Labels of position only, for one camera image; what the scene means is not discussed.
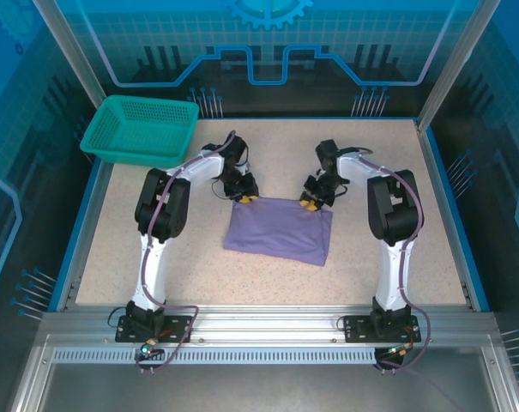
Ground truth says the purple printed t-shirt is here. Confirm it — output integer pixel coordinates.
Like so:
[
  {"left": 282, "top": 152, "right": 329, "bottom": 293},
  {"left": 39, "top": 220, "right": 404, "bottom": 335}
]
[{"left": 222, "top": 196, "right": 335, "bottom": 268}]

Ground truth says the green plastic basket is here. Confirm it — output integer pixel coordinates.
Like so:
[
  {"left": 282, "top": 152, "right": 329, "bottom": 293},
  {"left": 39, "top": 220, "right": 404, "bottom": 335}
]
[{"left": 79, "top": 95, "right": 200, "bottom": 171}]

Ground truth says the aluminium front rail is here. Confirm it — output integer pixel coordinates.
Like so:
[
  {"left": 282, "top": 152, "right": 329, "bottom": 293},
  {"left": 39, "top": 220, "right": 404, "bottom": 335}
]
[{"left": 39, "top": 305, "right": 496, "bottom": 349}]

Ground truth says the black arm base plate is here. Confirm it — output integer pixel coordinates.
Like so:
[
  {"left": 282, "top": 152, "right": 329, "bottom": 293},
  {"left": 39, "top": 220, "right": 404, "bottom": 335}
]
[
  {"left": 342, "top": 315, "right": 422, "bottom": 343},
  {"left": 115, "top": 315, "right": 194, "bottom": 343}
]

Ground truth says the slotted grey cable duct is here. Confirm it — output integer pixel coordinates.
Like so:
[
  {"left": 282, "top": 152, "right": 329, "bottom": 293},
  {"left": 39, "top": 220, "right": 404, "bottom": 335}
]
[{"left": 52, "top": 347, "right": 378, "bottom": 365}]

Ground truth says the aluminium frame post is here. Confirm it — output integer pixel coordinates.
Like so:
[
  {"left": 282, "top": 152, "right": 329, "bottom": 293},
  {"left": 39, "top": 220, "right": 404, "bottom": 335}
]
[
  {"left": 415, "top": 0, "right": 491, "bottom": 132},
  {"left": 30, "top": 0, "right": 111, "bottom": 103}
]

